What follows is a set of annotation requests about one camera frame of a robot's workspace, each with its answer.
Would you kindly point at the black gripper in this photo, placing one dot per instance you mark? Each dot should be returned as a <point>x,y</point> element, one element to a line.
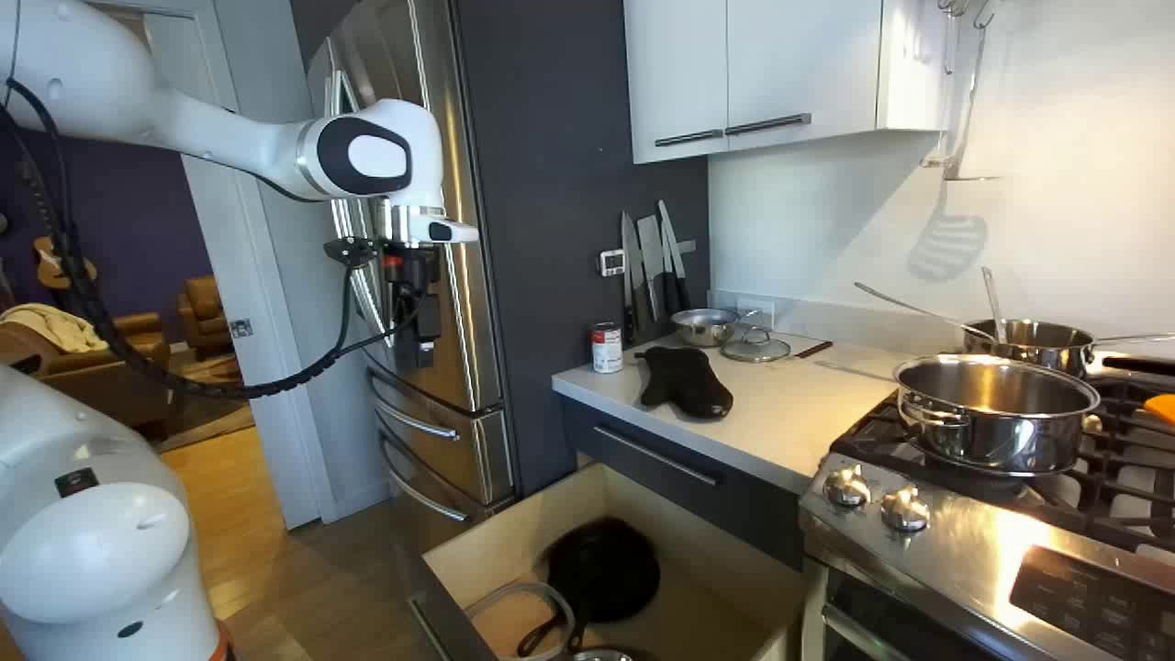
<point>412,285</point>

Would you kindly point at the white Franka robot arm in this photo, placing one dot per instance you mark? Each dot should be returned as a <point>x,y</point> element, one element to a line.
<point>124,84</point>

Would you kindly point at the shallow dark grey drawer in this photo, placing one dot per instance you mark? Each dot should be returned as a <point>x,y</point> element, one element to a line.
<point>686,472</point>

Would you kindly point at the steel pot in drawer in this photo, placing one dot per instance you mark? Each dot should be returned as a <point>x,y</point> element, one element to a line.
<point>603,656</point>

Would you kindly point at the stainless steel refrigerator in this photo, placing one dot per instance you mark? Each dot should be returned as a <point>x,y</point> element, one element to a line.
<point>441,405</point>

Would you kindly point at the red and white can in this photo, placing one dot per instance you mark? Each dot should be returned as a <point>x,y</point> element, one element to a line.
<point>609,351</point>

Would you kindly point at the small white square device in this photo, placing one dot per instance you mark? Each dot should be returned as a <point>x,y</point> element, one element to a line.
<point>610,260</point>

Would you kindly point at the tan armchair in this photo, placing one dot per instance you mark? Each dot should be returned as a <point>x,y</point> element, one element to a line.
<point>207,317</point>

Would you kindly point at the kitchen knife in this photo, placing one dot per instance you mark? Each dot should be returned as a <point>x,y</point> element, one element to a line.
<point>653,269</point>
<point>673,251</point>
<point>630,278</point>

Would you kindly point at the dark grey side panel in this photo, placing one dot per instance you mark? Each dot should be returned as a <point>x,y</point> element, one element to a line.
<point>554,148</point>

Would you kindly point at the black oven mitt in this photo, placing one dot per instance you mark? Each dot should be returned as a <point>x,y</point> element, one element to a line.
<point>686,383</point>

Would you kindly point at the small metal bowl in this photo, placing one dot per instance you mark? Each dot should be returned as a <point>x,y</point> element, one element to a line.
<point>702,324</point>

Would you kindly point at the large glass lid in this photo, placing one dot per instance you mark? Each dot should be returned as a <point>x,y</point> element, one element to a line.
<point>521,619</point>

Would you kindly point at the brown sofa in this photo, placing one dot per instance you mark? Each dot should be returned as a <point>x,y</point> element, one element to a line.
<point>116,368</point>

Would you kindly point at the small glass lid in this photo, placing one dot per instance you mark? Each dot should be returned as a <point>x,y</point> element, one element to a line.
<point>755,341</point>

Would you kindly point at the cream blanket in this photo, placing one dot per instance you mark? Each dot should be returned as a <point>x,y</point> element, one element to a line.
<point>48,328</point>

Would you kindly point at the guitar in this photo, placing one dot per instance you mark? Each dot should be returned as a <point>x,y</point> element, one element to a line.
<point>56,260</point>

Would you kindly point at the black utensil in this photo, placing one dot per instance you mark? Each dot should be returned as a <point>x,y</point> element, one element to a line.
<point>817,351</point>

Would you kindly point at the silver stove knob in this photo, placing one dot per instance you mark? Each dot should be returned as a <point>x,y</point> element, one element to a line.
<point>846,491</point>
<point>906,510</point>

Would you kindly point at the white upper cabinet two doors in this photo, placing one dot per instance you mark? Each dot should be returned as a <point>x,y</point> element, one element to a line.
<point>783,59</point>

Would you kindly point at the white slotted spatula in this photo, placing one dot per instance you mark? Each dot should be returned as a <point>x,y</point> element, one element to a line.
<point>950,245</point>

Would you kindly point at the large stainless steel pot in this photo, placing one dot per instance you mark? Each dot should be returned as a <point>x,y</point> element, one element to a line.
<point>996,425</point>

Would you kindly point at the stainless steel stove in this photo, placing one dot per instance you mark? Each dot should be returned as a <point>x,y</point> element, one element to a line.
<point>979,562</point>

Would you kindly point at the small stainless steel pot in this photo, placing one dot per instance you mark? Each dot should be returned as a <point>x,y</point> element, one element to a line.
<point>1030,345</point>

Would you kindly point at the orange yellow item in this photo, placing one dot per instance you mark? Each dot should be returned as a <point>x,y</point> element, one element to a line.
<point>1162,409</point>

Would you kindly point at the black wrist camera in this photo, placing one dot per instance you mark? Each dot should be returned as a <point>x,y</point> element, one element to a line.
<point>356,251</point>

